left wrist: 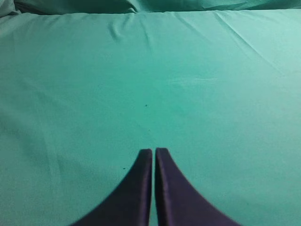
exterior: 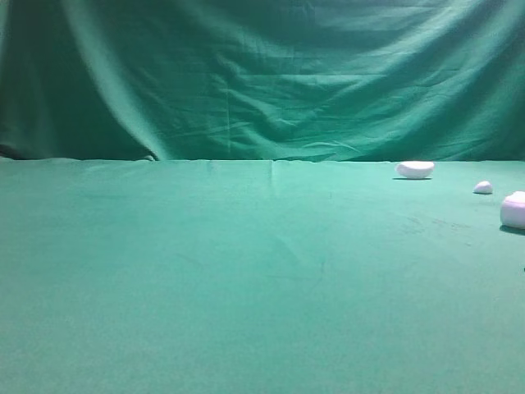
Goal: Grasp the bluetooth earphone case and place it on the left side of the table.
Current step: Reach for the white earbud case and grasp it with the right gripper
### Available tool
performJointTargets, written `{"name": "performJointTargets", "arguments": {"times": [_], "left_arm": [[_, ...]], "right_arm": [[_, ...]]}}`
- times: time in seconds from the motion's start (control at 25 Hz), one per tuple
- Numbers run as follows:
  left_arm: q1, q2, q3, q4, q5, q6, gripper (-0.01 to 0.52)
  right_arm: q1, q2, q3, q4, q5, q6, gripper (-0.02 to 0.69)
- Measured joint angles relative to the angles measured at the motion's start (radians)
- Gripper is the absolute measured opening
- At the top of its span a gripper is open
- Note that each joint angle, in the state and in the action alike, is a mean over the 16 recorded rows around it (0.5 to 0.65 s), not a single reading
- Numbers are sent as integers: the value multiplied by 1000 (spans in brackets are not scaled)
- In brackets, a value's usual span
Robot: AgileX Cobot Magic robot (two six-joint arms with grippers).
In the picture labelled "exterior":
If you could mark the green backdrop curtain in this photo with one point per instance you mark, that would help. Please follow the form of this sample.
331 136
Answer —
247 80

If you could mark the green table cloth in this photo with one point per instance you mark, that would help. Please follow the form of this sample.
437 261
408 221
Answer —
258 277

